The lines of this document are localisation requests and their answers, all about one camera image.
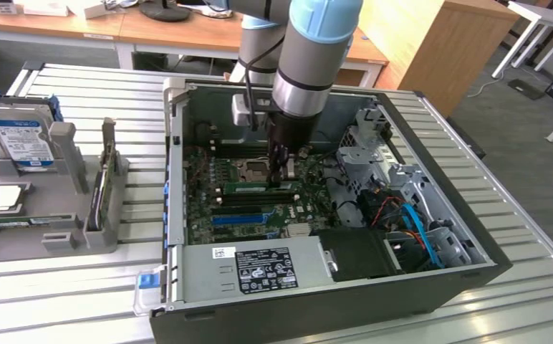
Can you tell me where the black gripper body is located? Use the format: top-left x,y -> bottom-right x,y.
268,110 -> 321,156

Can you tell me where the green RAM stick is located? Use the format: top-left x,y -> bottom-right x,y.
222,181 -> 302,194
0,218 -> 51,228

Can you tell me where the black RAM slot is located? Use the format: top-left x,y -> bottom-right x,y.
218,191 -> 298,200
218,196 -> 299,208

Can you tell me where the CPU socket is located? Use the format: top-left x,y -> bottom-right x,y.
238,160 -> 271,181

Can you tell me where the green motherboard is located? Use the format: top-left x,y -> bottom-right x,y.
182,144 -> 342,247

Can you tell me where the metal disk bay cage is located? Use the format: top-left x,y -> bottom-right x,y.
329,105 -> 479,269

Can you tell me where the blue expansion slot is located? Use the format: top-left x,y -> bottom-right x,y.
211,214 -> 267,226

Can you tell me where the grey power supply unit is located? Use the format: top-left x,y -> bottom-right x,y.
179,235 -> 339,304

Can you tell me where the wooden desk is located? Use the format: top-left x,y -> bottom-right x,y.
0,0 -> 127,52
115,6 -> 390,89

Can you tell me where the wooden cabinet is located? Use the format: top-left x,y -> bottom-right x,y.
355,0 -> 521,118

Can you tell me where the graphics card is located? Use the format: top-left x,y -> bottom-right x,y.
86,117 -> 119,231

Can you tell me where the clear case latch blue tab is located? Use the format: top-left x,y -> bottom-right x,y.
132,264 -> 168,317

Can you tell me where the black monitor base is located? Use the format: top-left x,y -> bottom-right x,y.
139,0 -> 192,23

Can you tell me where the black open PC case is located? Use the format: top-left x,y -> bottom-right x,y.
147,77 -> 514,344

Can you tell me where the grey parts rack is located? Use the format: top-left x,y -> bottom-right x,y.
0,120 -> 132,265

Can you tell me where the hard disk blue label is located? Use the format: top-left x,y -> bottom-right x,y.
0,105 -> 59,169

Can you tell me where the silver CPU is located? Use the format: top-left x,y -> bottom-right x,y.
0,185 -> 23,209

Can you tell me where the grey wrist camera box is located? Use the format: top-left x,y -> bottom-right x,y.
231,93 -> 278,127

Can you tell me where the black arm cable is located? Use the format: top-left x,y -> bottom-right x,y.
235,34 -> 288,132

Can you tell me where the blue flat wire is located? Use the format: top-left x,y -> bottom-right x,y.
399,202 -> 447,270

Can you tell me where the blue disk bracket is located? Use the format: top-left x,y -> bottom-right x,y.
46,94 -> 63,123

